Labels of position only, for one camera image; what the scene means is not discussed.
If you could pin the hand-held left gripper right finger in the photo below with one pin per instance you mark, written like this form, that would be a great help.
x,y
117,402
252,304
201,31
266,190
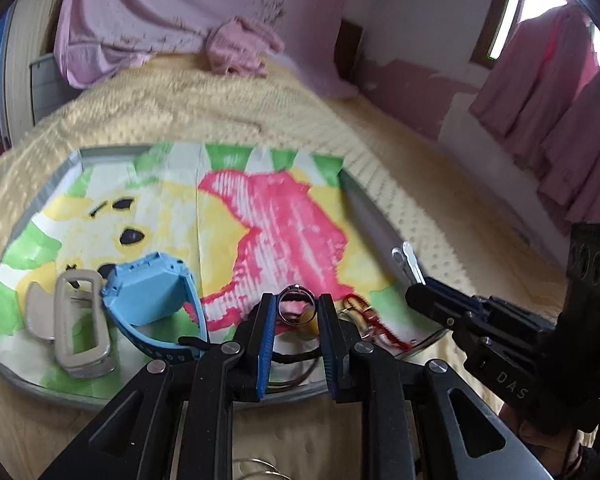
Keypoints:
x,y
330,345

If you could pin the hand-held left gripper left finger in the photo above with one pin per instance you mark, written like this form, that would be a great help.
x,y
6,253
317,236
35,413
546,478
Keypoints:
x,y
264,345

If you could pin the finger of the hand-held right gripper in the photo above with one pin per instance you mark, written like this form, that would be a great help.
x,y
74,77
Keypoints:
x,y
455,294
430,304

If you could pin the silver hair clip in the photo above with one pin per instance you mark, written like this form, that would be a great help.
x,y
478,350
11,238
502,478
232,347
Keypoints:
x,y
409,260

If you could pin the colourful cartoon tray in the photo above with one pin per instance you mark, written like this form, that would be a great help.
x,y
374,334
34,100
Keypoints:
x,y
375,220

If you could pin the blue smartwatch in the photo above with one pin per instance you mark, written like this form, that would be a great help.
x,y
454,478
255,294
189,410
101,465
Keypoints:
x,y
145,295

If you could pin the grey rectangular hair clip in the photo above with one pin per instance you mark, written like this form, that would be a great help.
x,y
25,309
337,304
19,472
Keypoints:
x,y
62,320

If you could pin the white curved hair clip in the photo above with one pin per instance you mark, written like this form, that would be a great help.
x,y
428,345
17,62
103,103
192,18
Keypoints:
x,y
40,315

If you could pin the silver bangles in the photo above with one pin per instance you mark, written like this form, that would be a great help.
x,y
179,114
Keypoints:
x,y
260,462

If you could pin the painted paper sheet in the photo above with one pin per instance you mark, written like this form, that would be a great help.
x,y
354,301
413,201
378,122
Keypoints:
x,y
280,220

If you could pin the yellow dotted blanket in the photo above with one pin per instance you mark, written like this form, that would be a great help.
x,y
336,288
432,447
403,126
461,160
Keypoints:
x,y
430,170

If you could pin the pink curtain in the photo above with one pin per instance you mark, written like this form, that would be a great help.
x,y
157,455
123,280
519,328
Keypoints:
x,y
595,150
540,85

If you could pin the dark brown board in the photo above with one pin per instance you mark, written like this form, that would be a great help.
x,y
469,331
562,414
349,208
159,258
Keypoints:
x,y
350,55

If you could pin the window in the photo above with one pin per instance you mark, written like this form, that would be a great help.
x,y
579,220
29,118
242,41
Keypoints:
x,y
502,30

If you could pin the pink towel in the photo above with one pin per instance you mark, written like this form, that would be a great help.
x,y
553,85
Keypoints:
x,y
240,45

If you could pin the white drawer cabinet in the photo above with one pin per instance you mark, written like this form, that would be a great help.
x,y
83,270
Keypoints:
x,y
50,90

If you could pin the pink hanging sheet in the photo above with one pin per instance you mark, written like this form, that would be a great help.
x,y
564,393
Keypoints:
x,y
155,5

